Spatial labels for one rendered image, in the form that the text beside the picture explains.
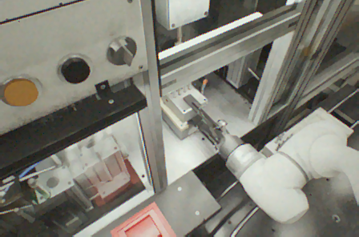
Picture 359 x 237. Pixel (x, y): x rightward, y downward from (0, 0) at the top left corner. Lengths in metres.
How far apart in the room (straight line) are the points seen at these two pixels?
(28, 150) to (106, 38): 0.16
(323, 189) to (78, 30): 1.04
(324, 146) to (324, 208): 0.49
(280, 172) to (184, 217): 0.28
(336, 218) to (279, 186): 0.51
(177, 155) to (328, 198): 0.62
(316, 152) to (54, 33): 0.57
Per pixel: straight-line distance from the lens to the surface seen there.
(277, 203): 0.64
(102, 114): 0.32
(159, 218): 0.67
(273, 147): 0.85
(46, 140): 0.32
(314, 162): 0.65
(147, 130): 0.48
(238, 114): 0.92
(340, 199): 1.16
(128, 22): 0.31
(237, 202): 1.00
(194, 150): 0.81
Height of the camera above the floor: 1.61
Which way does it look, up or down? 50 degrees down
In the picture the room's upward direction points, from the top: straight up
